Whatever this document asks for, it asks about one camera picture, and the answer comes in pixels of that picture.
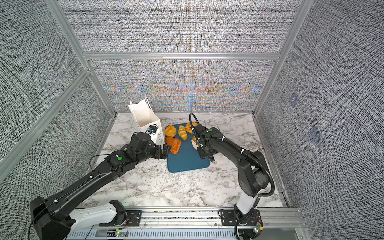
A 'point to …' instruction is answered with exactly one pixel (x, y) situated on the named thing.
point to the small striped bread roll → (182, 132)
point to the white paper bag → (146, 119)
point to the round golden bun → (170, 131)
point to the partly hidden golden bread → (194, 138)
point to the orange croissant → (175, 143)
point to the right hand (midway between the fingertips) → (208, 153)
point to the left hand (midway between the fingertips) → (164, 145)
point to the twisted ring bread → (188, 127)
